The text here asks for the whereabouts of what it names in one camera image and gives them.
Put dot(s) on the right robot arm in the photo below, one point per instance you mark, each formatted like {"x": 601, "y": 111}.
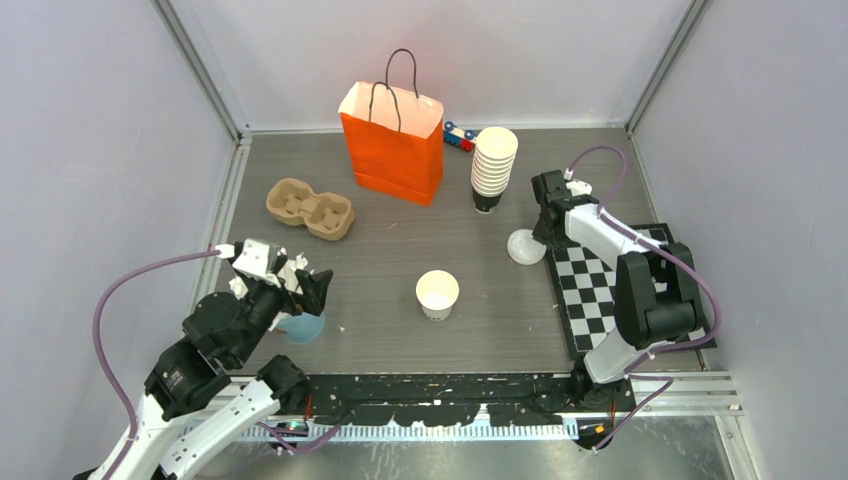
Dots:
{"x": 591, "y": 226}

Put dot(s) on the black white checkerboard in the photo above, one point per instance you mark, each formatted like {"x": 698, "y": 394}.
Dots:
{"x": 590, "y": 291}

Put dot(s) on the cardboard cup carrier tray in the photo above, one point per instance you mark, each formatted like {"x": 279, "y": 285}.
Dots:
{"x": 326, "y": 215}

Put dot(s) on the orange paper bag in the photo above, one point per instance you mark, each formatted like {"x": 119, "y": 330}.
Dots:
{"x": 394, "y": 138}

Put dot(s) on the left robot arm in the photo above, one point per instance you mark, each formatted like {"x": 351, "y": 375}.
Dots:
{"x": 219, "y": 336}

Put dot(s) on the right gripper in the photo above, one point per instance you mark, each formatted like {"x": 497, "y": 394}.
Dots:
{"x": 542, "y": 235}

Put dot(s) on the blue plastic cup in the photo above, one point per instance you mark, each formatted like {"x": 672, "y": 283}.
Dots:
{"x": 301, "y": 329}

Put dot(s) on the white plastic cup lid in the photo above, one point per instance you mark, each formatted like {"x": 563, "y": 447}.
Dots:
{"x": 524, "y": 249}

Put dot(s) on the white paper coffee cup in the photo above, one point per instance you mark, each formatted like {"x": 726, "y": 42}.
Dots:
{"x": 437, "y": 292}

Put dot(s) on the stack of white paper cups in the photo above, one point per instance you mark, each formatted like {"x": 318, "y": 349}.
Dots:
{"x": 492, "y": 162}

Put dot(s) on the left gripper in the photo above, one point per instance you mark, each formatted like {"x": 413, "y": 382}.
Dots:
{"x": 313, "y": 296}

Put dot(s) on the red blue toy car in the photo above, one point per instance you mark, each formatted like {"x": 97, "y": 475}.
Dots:
{"x": 455, "y": 136}

